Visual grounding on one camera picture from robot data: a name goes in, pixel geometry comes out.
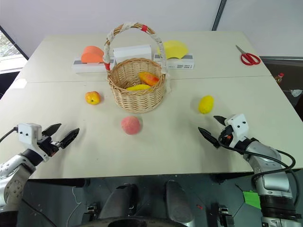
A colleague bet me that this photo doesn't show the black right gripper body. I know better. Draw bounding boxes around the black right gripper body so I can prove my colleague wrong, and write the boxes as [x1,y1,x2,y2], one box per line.
[218,124,234,146]

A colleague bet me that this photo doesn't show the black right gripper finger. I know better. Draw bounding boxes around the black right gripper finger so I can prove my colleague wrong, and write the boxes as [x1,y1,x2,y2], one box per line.
[213,115,228,126]
[197,127,220,149]

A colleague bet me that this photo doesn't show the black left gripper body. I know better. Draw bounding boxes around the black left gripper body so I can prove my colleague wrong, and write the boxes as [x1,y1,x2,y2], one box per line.
[36,133,62,158]

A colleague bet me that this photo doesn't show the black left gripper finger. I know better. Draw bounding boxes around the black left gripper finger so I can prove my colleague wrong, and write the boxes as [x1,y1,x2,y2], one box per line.
[42,123,62,137]
[59,128,80,149]

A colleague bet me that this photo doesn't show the yellow lemon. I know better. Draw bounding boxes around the yellow lemon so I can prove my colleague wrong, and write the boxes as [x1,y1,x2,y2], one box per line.
[197,95,215,115]

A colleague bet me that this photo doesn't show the small orange yellow apple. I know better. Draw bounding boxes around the small orange yellow apple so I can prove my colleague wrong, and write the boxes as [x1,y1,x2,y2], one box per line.
[85,91,101,105]

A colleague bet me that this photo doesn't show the pink peach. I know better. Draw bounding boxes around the pink peach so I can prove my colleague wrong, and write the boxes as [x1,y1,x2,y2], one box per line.
[121,115,143,136]

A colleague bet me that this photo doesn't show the green sheet on floor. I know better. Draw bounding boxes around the green sheet on floor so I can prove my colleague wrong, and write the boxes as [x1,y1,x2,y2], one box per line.
[242,190,261,210]

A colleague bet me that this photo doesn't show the white box with printed label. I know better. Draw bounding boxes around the white box with printed label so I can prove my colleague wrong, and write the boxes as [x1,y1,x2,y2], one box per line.
[153,53,196,70]

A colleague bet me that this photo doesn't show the long white box grey stripe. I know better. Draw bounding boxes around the long white box grey stripe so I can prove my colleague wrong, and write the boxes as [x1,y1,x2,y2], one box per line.
[71,56,117,74]

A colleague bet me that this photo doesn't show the dark rounded robot leg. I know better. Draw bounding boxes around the dark rounded robot leg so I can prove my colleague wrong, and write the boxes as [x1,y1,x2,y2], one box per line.
[165,180,194,227]
[98,183,139,220]

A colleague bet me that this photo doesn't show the orange foam arch block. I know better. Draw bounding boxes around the orange foam arch block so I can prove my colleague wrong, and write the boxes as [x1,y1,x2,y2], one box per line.
[80,45,105,64]

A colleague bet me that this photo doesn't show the orange red mango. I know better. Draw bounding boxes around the orange red mango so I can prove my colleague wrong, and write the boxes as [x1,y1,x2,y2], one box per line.
[138,71,160,87]

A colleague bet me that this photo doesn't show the yellow foam arch block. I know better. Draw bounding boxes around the yellow foam arch block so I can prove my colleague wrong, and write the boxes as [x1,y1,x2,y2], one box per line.
[157,40,189,61]

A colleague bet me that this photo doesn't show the yellow banana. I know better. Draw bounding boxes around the yellow banana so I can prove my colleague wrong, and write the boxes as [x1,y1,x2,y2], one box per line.
[125,84,152,92]

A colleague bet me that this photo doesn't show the plain white box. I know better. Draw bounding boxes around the plain white box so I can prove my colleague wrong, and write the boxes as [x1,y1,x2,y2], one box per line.
[112,44,152,65]

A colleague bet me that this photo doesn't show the dark round robot waist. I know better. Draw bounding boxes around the dark round robot waist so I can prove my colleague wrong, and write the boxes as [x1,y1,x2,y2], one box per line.
[81,217,190,227]

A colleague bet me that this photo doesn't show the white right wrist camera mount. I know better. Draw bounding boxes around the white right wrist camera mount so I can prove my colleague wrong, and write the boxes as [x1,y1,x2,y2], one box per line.
[224,113,250,149]

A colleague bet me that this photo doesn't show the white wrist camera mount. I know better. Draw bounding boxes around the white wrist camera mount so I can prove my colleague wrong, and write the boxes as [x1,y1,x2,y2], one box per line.
[224,113,250,149]
[17,122,49,162]

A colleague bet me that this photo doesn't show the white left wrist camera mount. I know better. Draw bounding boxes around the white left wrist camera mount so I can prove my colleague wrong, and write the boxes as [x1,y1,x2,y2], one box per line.
[17,122,49,162]

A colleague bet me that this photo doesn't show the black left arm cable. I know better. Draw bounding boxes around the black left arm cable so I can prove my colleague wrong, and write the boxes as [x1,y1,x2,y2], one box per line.
[0,126,19,143]

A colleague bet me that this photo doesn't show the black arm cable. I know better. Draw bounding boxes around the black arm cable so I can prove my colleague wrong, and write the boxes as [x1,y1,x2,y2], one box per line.
[217,133,300,207]
[0,126,19,143]

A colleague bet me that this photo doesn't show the red handled scissors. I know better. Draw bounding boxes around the red handled scissors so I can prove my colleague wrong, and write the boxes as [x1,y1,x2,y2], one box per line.
[235,44,262,66]

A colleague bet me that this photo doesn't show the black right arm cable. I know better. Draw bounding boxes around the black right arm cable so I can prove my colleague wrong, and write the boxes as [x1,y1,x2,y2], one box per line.
[217,133,300,207]

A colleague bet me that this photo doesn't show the thin white floor cable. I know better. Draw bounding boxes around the thin white floor cable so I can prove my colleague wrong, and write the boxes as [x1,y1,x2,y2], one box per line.
[69,186,83,223]

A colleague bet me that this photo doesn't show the black table foot bracket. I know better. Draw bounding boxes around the black table foot bracket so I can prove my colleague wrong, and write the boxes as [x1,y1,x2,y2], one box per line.
[86,204,98,219]
[216,204,235,227]

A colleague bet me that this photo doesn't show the wicker basket with handle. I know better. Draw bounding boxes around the wicker basket with handle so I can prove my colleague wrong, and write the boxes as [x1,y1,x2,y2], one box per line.
[103,22,172,114]

